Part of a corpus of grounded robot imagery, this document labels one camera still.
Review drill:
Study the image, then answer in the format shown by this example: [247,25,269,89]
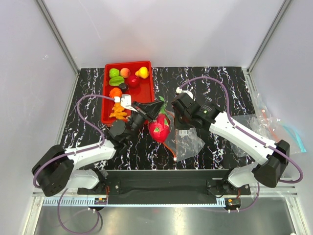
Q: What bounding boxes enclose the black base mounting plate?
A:
[77,169,251,202]

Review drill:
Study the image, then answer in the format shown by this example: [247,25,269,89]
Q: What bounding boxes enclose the red plastic tray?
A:
[100,61,155,126]

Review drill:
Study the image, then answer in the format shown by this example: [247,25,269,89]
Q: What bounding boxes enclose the left aluminium frame post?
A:
[34,0,80,76]

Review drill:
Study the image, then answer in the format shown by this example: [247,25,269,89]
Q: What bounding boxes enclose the dark mangosteen toy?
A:
[118,83,129,93]

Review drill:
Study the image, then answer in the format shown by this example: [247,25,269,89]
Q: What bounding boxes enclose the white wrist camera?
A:
[114,94,135,111]
[176,87,195,100]

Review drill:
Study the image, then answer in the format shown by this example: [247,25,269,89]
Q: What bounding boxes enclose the yellow pear toy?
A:
[135,67,149,79]

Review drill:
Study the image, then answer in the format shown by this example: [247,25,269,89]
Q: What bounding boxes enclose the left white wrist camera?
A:
[114,94,135,111]

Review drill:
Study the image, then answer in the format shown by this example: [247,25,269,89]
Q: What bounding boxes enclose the white slotted cable duct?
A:
[43,196,225,208]

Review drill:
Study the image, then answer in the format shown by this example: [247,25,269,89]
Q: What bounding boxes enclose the pink dragon fruit toy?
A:
[148,96,171,143]

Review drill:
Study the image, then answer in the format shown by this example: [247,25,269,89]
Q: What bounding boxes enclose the green bumpy fruit toy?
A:
[109,68,120,78]

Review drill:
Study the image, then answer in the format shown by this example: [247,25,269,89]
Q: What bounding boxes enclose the right aluminium frame post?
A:
[246,0,293,74]

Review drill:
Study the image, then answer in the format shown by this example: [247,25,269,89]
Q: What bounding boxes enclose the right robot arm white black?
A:
[172,92,290,196]

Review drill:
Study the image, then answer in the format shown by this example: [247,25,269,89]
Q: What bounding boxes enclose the peach toy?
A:
[120,68,131,79]

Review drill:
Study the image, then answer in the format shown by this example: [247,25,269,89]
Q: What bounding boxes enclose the orange pumpkin toy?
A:
[109,87,123,98]

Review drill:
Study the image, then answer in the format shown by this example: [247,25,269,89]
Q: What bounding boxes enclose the spare zip bags pile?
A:
[233,94,307,155]

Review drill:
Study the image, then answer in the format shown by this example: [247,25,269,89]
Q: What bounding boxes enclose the clear bag orange zipper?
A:
[163,111,204,162]

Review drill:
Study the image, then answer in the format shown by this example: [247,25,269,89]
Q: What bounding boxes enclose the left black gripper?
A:
[126,100,164,142]

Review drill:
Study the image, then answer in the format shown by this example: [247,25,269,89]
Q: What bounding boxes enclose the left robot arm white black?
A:
[31,100,164,197]

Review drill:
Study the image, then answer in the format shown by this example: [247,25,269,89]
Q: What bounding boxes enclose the green starfruit toy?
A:
[109,76,125,87]

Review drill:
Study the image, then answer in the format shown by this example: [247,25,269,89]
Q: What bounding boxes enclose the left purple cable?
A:
[33,94,115,233]

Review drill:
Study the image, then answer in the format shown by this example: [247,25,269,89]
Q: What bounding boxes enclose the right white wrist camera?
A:
[176,87,195,100]

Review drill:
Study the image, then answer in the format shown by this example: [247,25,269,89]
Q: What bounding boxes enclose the orange ginger root toy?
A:
[109,103,130,120]

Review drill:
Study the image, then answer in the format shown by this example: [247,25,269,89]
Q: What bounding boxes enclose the aluminium frame post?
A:
[34,0,80,76]
[246,0,293,74]

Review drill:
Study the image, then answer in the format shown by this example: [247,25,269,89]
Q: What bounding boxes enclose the red apple toy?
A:
[127,75,140,88]

